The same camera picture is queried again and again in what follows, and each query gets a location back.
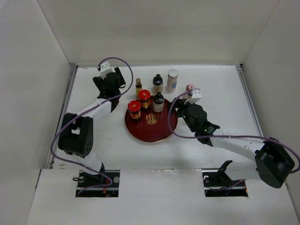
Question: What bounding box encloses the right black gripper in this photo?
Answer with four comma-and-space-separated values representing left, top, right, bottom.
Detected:
166, 97, 196, 133

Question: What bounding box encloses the red-lid chili sauce jar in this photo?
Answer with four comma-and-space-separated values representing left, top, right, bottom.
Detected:
127, 100, 141, 122

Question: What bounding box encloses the black-cap clear spice bottle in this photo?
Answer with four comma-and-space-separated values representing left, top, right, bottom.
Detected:
153, 92, 165, 113

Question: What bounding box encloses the peppercorn jar silver lid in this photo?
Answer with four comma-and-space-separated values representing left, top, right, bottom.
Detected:
167, 69, 179, 93

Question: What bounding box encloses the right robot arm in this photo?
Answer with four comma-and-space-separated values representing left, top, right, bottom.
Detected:
167, 97, 299, 188

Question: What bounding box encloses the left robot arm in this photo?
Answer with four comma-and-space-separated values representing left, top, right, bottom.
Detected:
58, 61, 126, 187

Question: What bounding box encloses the pink-cap spice shaker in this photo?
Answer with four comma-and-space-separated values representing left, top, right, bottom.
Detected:
186, 84, 195, 95

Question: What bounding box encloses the small yellow-label oil bottle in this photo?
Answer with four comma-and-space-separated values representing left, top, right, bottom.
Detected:
135, 78, 143, 98

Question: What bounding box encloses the round red lacquer tray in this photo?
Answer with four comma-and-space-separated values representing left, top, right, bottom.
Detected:
125, 100, 178, 143

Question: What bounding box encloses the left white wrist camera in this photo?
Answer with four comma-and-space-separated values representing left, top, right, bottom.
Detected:
97, 60, 113, 79

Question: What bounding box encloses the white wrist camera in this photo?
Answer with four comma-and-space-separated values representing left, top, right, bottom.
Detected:
97, 60, 113, 79
184, 88, 202, 105

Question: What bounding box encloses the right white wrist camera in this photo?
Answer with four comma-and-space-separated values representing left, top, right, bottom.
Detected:
184, 88, 202, 105

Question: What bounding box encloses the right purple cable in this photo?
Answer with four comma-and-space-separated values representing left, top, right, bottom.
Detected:
167, 91, 300, 174

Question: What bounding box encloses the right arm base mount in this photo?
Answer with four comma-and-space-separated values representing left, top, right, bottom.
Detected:
202, 160, 248, 197

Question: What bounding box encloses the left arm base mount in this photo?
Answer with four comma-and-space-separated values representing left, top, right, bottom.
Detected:
73, 170, 120, 198

